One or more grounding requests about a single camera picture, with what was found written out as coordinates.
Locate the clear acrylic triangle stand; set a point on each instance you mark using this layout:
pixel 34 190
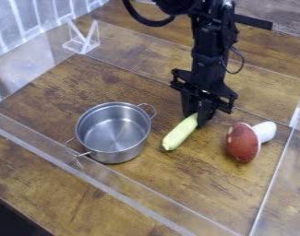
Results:
pixel 82 43

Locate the small steel pot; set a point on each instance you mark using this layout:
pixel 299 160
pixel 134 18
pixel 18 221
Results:
pixel 112 132

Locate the plush brown mushroom toy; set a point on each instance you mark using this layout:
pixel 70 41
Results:
pixel 244 139

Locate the black bar on table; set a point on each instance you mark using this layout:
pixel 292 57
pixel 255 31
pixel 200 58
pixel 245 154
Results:
pixel 253 22

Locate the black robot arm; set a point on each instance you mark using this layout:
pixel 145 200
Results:
pixel 212 17

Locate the green handled metal spoon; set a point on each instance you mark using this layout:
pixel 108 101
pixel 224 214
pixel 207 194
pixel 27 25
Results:
pixel 181 131

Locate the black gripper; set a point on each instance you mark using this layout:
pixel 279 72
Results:
pixel 203 88

